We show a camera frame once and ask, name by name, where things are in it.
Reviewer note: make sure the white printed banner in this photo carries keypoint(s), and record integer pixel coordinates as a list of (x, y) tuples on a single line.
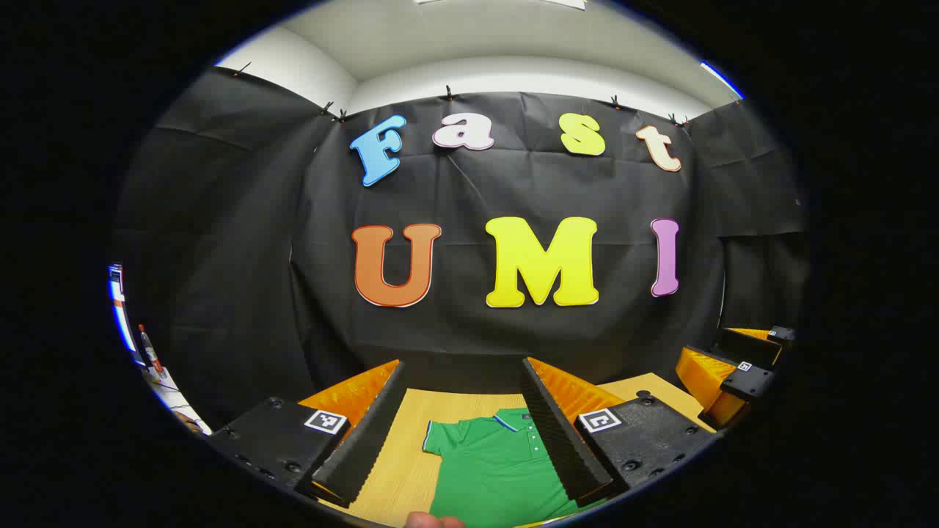
[(116, 290)]

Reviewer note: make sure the green T-shirt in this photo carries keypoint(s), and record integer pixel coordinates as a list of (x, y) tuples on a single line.
[(491, 469)]

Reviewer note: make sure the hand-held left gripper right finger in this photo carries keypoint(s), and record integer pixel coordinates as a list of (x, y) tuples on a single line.
[(557, 440)]

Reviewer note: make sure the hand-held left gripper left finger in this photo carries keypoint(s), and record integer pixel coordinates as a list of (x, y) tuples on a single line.
[(370, 433)]

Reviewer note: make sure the red capped bottle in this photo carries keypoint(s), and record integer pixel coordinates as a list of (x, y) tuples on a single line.
[(147, 345)]

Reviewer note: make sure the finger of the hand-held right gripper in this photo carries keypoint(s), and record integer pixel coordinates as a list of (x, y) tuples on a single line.
[(748, 346), (748, 381)]

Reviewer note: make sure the white paper sheets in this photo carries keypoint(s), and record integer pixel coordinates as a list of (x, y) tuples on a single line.
[(172, 400)]

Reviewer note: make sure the black backdrop cloth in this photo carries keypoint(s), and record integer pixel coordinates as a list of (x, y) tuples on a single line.
[(469, 337)]

